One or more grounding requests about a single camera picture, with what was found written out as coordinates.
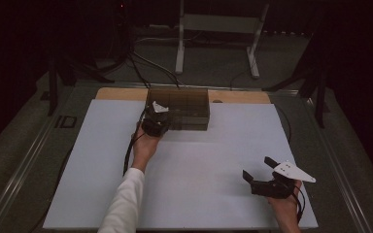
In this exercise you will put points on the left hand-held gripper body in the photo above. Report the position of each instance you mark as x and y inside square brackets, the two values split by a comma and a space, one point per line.
[155, 121]

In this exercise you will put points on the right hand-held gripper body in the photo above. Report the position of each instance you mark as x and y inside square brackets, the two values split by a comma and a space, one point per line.
[272, 188]

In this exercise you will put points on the smoky clear acrylic drawer organizer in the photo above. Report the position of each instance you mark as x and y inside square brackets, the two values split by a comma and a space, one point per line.
[187, 103]

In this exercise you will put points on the person's right hand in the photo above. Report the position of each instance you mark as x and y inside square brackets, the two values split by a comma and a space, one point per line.
[286, 210]

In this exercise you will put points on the person's left hand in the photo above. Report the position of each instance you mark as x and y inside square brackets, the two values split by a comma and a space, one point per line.
[144, 149]

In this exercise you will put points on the white table board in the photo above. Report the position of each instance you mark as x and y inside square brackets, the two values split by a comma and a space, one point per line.
[191, 181]

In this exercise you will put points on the black tripod stand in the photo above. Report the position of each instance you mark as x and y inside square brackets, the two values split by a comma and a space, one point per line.
[53, 87]
[319, 97]

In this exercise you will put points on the white metal stand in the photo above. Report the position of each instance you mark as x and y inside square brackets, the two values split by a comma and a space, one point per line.
[217, 24]

